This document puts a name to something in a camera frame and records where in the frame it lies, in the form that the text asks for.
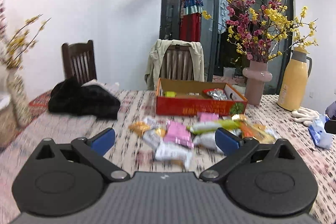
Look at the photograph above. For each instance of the green snack bar packet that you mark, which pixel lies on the green snack bar packet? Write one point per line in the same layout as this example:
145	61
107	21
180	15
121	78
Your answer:
170	94

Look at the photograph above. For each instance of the yellow and red flower branches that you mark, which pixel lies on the yellow and red flower branches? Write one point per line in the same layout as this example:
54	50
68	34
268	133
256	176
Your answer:
257	27

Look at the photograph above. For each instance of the white work gloves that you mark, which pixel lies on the white work gloves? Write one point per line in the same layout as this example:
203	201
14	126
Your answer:
304	116

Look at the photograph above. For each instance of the yellow thermos jug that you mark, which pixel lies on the yellow thermos jug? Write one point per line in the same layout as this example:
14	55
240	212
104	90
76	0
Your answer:
295	79

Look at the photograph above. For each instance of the silver red foil snack bag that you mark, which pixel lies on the silver red foil snack bag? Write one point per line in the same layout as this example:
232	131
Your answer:
217	94

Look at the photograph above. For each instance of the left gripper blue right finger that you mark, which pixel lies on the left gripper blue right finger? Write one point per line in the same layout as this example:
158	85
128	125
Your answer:
236	150

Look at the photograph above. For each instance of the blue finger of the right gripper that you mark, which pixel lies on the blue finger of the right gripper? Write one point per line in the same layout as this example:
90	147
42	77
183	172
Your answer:
330	126

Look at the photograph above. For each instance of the red cardboard snack box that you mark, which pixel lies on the red cardboard snack box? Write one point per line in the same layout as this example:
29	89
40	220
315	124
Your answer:
192	99

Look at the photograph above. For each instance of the dark wooden chair left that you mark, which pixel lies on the dark wooden chair left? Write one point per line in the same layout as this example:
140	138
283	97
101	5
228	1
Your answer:
79	61

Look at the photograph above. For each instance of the red traditional dress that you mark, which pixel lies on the red traditional dress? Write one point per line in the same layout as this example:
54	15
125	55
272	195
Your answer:
194	8

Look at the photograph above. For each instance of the green white long snack packet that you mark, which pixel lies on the green white long snack packet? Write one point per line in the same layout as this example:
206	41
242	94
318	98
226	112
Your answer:
211	126

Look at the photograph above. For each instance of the silver oat crisp packet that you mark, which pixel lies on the silver oat crisp packet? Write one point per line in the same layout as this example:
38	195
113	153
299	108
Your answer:
173	152

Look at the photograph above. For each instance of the small speckled vase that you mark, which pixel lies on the small speckled vase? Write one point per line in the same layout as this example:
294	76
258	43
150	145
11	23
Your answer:
16	88

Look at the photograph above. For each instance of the pink ring vase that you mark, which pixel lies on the pink ring vase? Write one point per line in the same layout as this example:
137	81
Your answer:
257	75

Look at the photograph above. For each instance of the person in purple jacket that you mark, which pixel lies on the person in purple jacket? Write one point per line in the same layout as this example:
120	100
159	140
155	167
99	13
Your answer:
331	111

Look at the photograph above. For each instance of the orange gold snack packet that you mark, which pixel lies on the orange gold snack packet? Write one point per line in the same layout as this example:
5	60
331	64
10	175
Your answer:
248	131

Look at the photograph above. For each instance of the beige jacket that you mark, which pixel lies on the beige jacket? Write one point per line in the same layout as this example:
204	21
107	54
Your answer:
157	53

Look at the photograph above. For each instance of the pink snack packet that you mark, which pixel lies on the pink snack packet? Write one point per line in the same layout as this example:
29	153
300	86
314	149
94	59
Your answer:
177	133

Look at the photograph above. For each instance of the blue white plastic bag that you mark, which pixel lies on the blue white plastic bag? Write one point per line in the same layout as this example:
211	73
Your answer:
320	137

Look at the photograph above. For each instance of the black cloth bundle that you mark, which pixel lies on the black cloth bundle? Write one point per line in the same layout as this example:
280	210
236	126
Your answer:
69	97

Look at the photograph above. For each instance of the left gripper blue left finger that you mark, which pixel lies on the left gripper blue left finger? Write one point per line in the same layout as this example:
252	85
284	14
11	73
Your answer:
91	153

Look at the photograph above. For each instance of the wooden chair with jacket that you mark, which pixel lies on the wooden chair with jacket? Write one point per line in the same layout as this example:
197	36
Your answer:
177	63

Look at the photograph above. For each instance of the calligraphy tablecloth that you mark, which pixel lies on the calligraphy tablecloth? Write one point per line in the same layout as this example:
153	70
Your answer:
132	154

